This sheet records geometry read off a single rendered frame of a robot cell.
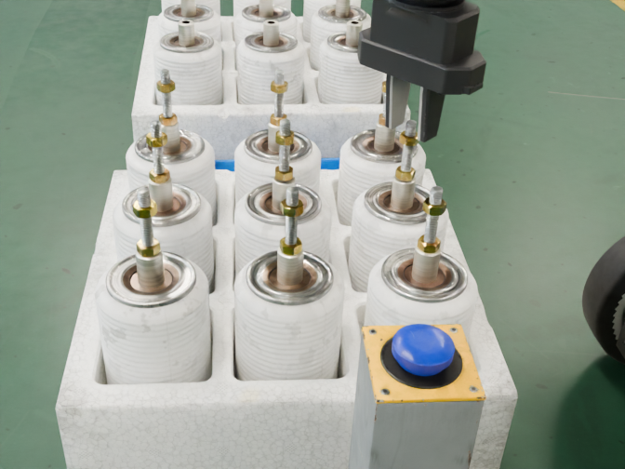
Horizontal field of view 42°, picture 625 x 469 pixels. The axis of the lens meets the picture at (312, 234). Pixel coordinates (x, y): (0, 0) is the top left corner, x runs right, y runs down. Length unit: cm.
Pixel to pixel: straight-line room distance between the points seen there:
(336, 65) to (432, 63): 47
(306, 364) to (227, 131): 52
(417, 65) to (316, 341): 25
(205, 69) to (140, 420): 58
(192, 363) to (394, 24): 34
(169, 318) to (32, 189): 71
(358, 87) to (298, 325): 56
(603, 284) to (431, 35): 40
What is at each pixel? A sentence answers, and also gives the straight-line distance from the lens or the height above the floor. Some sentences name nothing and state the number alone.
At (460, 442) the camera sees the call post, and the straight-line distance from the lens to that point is 55.
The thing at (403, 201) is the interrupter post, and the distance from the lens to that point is 80.
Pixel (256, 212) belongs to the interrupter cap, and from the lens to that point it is 78.
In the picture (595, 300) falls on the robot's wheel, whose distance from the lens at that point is 98.
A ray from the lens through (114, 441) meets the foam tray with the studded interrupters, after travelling 73.
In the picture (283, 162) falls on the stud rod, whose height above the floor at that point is 30.
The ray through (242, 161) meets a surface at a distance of 88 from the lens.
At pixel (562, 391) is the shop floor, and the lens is 101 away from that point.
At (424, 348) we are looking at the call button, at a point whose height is 33.
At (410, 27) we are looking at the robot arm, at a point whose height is 44.
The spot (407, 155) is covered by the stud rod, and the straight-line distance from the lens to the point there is 78.
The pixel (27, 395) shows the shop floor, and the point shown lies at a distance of 98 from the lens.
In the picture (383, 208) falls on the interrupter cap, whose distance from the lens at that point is 79.
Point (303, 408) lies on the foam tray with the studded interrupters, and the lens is 70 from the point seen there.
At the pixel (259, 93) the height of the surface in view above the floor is 19.
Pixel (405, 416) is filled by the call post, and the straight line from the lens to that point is 52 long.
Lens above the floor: 68
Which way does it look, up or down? 34 degrees down
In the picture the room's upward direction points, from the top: 3 degrees clockwise
